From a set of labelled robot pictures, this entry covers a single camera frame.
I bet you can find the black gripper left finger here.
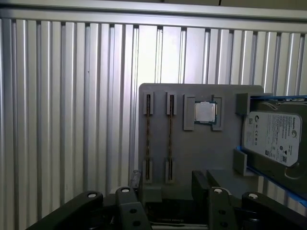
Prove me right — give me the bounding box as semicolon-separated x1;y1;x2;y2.
28;170;154;230

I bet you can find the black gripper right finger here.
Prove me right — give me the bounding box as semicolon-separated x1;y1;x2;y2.
191;170;307;230

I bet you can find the blue RAM stick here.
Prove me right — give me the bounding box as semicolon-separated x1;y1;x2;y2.
145;93;153;183
168;93;175;183

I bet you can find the grey parts rack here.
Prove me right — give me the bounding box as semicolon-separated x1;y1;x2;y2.
138;82;274;204

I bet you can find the silver hard disk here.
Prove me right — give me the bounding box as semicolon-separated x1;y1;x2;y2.
242;100;307;183

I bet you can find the silver CPU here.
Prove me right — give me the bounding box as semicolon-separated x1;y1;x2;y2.
193;100;218;125

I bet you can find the blue disk carrier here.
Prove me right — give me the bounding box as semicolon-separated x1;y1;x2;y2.
234;94;307;207

